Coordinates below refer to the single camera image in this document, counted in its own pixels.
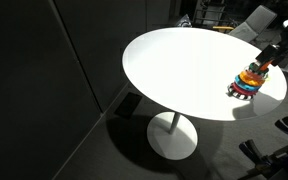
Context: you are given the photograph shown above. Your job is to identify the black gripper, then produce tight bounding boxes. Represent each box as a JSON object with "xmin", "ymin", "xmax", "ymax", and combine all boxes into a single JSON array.
[{"xmin": 256, "ymin": 45, "xmax": 288, "ymax": 66}]

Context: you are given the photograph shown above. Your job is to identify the dark green ring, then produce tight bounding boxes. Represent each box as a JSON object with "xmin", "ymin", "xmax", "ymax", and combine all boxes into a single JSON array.
[{"xmin": 249, "ymin": 62, "xmax": 270, "ymax": 80}]

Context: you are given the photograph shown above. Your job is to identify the grey office chair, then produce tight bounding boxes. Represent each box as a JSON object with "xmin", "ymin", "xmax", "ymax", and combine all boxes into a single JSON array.
[{"xmin": 229, "ymin": 5, "xmax": 277, "ymax": 42}]

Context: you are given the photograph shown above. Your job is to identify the black floor plate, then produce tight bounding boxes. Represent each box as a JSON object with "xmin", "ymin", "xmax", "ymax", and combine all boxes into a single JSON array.
[{"xmin": 115, "ymin": 92, "xmax": 142, "ymax": 118}]

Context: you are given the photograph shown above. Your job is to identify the orange ring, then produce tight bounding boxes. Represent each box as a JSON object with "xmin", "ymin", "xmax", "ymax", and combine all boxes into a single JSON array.
[{"xmin": 239, "ymin": 70, "xmax": 267, "ymax": 88}]

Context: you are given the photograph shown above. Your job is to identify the blue ring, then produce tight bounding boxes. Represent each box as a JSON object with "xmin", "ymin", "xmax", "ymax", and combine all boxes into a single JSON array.
[{"xmin": 234, "ymin": 75, "xmax": 262, "ymax": 93}]

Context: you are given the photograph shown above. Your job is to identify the red ring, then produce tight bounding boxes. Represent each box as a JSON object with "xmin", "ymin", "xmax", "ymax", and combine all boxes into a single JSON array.
[{"xmin": 231, "ymin": 81, "xmax": 257, "ymax": 97}]

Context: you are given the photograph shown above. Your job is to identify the black white striped base ring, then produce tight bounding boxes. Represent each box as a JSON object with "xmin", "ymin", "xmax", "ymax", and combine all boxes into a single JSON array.
[{"xmin": 227, "ymin": 82, "xmax": 256, "ymax": 101}]

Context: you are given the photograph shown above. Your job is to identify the white table pedestal base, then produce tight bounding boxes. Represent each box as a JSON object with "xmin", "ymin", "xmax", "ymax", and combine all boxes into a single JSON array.
[{"xmin": 147, "ymin": 112, "xmax": 198, "ymax": 160}]

